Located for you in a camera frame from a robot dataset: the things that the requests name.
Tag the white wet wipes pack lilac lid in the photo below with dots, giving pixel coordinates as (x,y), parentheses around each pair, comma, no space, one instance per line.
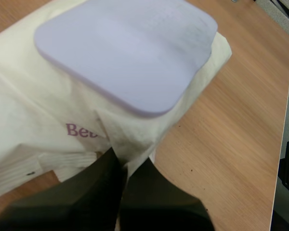
(106,72)

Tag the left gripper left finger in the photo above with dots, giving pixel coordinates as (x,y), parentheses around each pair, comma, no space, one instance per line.
(69,202)

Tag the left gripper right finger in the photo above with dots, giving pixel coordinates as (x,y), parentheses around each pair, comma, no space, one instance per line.
(156,207)

